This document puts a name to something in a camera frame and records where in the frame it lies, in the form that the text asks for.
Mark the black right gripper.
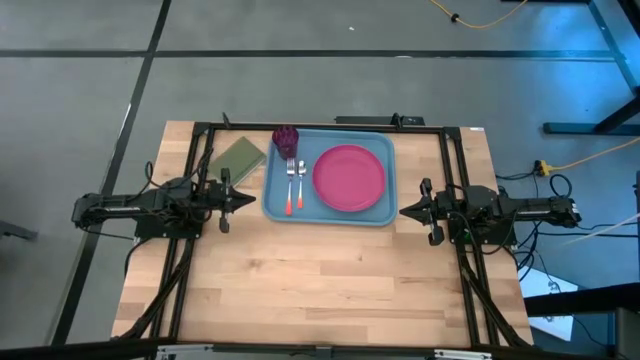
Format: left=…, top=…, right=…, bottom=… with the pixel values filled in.
left=398, top=177, right=466, bottom=247

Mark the black rail with silver brackets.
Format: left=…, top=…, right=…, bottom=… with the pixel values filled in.
left=0, top=338, right=640, bottom=360

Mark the black looped floor cable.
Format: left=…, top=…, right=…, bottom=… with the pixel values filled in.
left=548, top=173, right=574, bottom=199

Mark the yellow extension cord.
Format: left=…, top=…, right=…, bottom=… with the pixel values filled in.
left=533, top=137, right=640, bottom=177

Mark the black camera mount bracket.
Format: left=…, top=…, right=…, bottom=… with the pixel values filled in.
left=333, top=112, right=426, bottom=127

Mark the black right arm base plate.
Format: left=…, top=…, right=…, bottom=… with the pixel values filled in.
left=446, top=214, right=518, bottom=247

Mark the orange floor cable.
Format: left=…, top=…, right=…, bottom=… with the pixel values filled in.
left=428, top=0, right=530, bottom=30

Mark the blue plastic tray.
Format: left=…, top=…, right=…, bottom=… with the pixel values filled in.
left=261, top=128, right=399, bottom=227

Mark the pink round plate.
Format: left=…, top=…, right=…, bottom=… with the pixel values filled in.
left=311, top=144, right=387, bottom=213

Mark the green spiral notebook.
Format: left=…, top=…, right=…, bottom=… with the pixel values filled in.
left=206, top=135, right=268, bottom=187

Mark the black desk leg frame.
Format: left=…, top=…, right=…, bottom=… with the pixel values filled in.
left=499, top=0, right=640, bottom=137

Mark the metal fork with orange handle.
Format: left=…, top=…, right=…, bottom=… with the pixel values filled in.
left=285, top=157, right=297, bottom=217

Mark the grey box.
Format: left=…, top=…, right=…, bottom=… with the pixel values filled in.
left=614, top=307, right=640, bottom=360

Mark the black aluminium table frame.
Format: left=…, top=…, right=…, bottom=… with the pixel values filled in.
left=112, top=112, right=534, bottom=351

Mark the grey floor object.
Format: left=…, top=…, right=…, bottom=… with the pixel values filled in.
left=0, top=219, right=39, bottom=242

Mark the black beam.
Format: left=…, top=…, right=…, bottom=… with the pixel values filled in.
left=523, top=282, right=640, bottom=317

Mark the black cable bundle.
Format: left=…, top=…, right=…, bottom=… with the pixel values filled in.
left=117, top=238, right=196, bottom=342
left=457, top=244, right=534, bottom=349

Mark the pale thin rod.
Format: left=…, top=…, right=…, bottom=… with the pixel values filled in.
left=562, top=212, right=640, bottom=247

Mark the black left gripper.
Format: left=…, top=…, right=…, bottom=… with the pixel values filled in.
left=207, top=167, right=258, bottom=235

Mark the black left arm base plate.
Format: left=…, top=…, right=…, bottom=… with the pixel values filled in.
left=133, top=209, right=204, bottom=240

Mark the metal spoon with orange handle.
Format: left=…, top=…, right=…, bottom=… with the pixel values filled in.
left=296, top=159, right=307, bottom=210

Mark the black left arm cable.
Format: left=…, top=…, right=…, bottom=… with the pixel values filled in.
left=143, top=148, right=214, bottom=226

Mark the purple cup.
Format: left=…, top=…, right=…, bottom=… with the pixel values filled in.
left=271, top=124, right=300, bottom=161

